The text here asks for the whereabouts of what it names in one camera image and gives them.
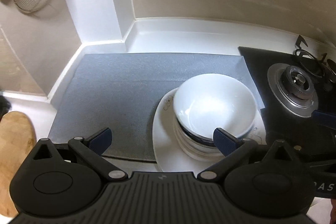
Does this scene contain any white floral plate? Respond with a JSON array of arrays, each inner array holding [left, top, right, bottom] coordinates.
[[152, 87, 267, 173]]

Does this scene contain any person's right hand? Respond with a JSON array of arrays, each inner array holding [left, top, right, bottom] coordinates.
[[330, 199, 336, 224]]

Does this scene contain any black gas stove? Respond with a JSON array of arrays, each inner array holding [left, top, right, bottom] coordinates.
[[239, 36, 335, 157]]

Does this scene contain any grey counter mat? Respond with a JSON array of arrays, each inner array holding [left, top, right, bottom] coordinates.
[[49, 53, 264, 162]]

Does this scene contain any beige bowl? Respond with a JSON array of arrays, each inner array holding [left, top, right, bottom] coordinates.
[[173, 119, 224, 161]]

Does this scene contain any white bowl blue pattern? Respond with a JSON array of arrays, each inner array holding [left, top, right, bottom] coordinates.
[[173, 73, 258, 147]]

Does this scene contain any wooden cutting board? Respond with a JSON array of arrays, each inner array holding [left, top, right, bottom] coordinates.
[[1, 111, 37, 218]]

